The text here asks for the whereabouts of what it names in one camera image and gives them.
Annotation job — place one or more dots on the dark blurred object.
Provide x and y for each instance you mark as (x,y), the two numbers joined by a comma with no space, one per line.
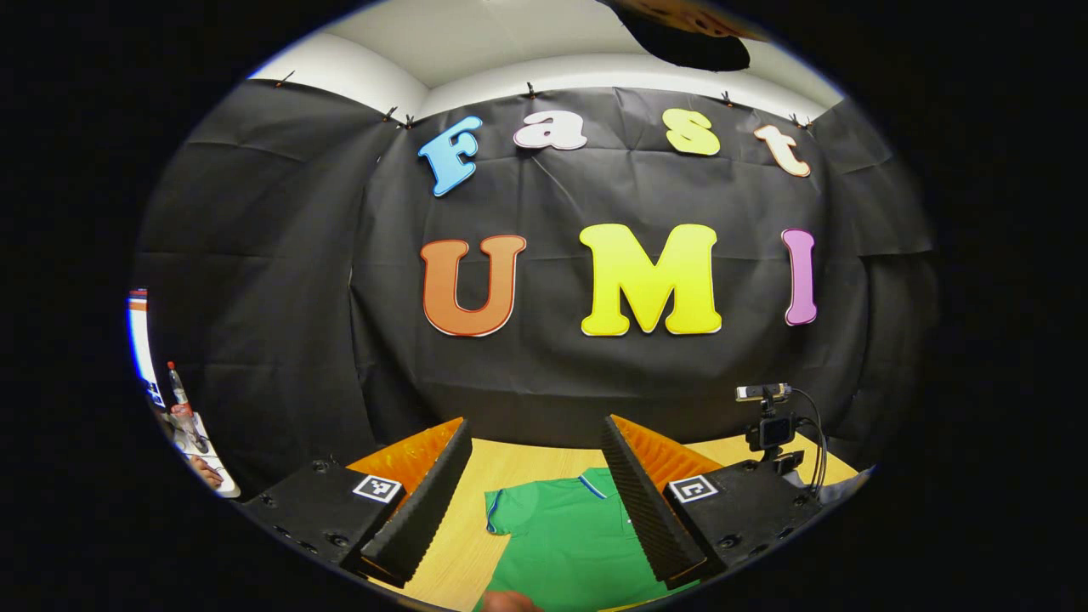
(688,51)

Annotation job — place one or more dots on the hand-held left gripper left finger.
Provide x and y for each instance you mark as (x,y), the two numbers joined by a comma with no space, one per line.
(425,510)

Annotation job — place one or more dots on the green T-shirt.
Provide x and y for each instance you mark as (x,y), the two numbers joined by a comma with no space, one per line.
(569,544)

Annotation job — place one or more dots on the clear bottle with red cap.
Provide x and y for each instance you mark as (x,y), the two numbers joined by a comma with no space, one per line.
(178,387)

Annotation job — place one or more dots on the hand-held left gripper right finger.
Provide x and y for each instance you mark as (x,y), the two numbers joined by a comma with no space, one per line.
(648,510)

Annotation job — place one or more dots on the computer monitor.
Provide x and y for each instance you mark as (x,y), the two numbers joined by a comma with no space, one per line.
(140,348)

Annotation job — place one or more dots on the black backdrop cloth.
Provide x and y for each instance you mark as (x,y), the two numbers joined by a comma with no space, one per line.
(552,195)

